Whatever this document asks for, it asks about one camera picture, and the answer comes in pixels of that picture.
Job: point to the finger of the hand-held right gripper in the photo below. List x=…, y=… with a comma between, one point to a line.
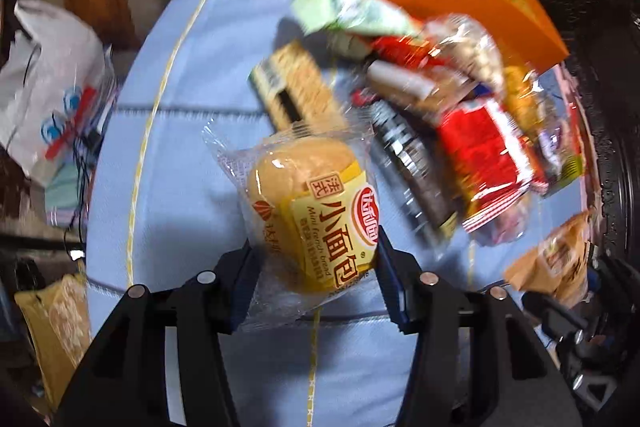
x=555, y=314

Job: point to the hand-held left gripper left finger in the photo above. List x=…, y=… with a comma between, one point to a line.
x=247, y=279

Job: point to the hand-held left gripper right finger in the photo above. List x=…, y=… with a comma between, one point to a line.
x=389, y=279

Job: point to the orange snack packet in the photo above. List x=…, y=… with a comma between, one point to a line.
x=555, y=257

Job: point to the small bread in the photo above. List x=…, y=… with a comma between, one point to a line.
x=300, y=207

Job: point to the dark brown wafer bar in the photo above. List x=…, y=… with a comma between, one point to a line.
x=410, y=167

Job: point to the red striped snack packet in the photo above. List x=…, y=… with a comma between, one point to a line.
x=480, y=152

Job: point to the lime green snack packet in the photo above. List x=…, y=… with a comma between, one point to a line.
x=567, y=172

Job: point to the yellow patterned bag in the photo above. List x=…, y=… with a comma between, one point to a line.
x=55, y=327

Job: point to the cream snack packet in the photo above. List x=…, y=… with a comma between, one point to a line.
x=400, y=79

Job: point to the folded striped cloth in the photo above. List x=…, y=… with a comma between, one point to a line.
x=62, y=202

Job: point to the blue striped tablecloth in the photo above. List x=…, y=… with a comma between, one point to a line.
x=200, y=82

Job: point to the yellow and black biscuit packet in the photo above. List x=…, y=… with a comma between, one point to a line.
x=300, y=82

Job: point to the yellow snack packet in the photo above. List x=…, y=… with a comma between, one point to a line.
x=520, y=102

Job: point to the small red snack packet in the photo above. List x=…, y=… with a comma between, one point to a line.
x=400, y=49

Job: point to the dark carved furniture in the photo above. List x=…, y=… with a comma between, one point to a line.
x=615, y=82

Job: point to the clear packet of nuts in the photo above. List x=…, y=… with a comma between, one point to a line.
x=465, y=47

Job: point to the pale green snack packet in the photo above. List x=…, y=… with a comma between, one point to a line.
x=345, y=7

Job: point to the white plastic bag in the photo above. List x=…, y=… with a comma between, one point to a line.
x=45, y=72

